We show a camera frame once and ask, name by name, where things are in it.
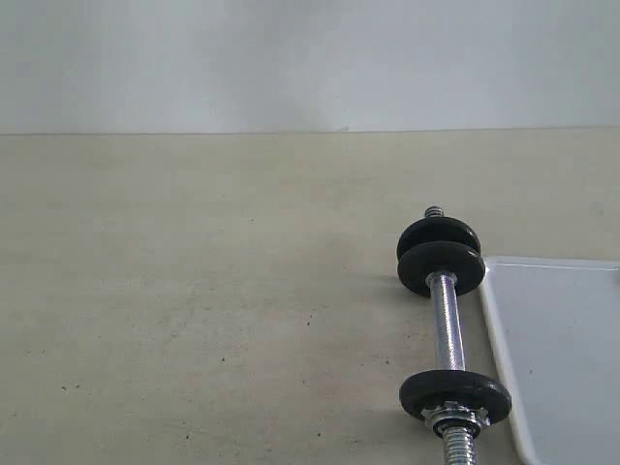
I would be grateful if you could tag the chrome threaded dumbbell bar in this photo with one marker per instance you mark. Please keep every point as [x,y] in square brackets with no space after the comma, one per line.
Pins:
[458,444]

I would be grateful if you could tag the black weight plate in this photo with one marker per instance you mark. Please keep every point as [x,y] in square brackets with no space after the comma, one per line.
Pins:
[437,228]
[431,389]

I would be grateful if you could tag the black weight plate far end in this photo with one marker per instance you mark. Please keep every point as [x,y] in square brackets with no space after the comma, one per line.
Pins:
[459,260]

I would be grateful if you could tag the chrome star collar nut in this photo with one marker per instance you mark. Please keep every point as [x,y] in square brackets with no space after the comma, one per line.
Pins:
[452,414]

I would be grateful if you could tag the white rectangular tray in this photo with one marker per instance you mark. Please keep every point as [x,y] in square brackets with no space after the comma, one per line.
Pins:
[553,325]

